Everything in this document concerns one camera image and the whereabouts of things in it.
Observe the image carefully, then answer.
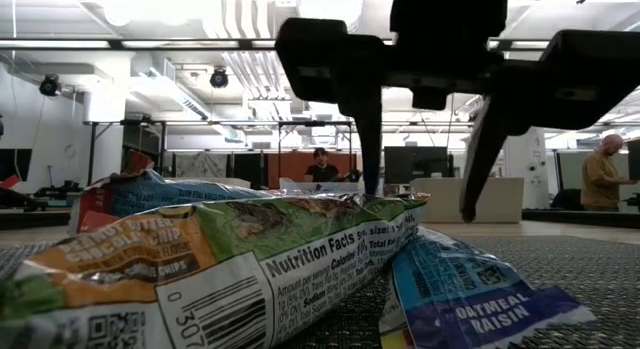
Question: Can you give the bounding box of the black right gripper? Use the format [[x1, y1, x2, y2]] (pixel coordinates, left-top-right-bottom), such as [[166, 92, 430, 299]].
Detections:
[[274, 0, 640, 223]]

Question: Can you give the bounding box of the red and blue granola bar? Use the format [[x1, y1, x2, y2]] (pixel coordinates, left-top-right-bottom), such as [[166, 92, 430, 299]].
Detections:
[[69, 149, 274, 236]]

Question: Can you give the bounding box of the black computer monitor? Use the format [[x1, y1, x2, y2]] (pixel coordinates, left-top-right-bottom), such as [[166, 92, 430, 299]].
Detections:
[[627, 138, 640, 183], [0, 147, 34, 183], [383, 146, 455, 186]]

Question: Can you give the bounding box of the white round pillar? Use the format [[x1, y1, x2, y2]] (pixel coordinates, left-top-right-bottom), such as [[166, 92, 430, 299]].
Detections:
[[502, 128, 550, 210]]

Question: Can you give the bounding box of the person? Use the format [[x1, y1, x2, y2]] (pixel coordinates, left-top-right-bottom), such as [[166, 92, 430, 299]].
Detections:
[[303, 146, 362, 184], [579, 133, 639, 213]]

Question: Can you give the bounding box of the blue oatmeal raisin bar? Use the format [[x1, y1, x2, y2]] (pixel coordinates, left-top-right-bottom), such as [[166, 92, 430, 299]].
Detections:
[[379, 226, 599, 349]]

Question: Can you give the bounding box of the black ceiling spotlight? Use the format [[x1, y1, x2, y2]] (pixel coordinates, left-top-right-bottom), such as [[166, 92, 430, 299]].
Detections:
[[208, 66, 231, 90], [38, 73, 63, 98]]

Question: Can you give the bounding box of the green orange peanut butter bar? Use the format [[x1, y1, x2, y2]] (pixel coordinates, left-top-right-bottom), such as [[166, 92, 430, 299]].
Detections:
[[0, 192, 429, 349]]

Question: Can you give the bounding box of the black beam with light strips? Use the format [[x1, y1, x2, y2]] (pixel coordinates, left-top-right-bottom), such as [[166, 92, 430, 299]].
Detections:
[[0, 37, 556, 53]]

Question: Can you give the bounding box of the black pipe frame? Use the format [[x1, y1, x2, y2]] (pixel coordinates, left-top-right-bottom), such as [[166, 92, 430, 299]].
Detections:
[[82, 118, 640, 190]]

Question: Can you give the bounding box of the green partition wall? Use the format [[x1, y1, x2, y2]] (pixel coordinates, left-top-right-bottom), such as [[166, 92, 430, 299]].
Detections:
[[556, 151, 640, 203]]

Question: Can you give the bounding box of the orange partition wall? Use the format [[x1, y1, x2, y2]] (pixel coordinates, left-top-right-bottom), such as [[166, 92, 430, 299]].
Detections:
[[266, 151, 358, 186]]

